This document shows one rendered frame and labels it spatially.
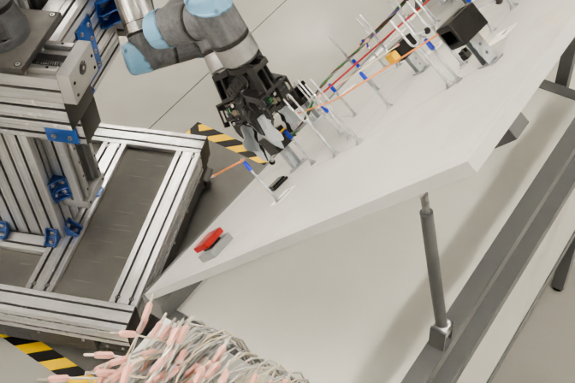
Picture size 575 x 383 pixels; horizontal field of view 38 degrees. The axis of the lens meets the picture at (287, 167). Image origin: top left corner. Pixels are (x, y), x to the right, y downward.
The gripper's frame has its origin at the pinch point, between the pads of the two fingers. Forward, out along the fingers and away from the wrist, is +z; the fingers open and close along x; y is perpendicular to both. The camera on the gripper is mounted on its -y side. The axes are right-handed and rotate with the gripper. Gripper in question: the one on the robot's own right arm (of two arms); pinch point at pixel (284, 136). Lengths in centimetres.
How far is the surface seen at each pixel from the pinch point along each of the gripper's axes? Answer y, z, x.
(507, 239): 29.8, 35.8, 16.6
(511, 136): 64, -16, -1
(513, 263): 19, 54, 23
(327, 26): -172, 82, 125
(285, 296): -7.4, 34.9, -16.8
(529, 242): 18, 55, 30
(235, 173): -132, 80, 34
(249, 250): 21.8, -2.4, -26.4
